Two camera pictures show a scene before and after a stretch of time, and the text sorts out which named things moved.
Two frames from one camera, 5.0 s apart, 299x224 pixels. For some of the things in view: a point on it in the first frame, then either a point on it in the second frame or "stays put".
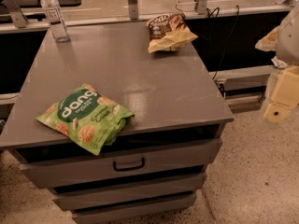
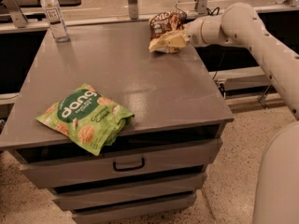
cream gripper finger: x=285 y=96 → x=171 y=42
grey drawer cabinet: x=177 y=112 stays put
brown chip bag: x=168 y=33 stays put
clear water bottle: x=53 y=15 stays put
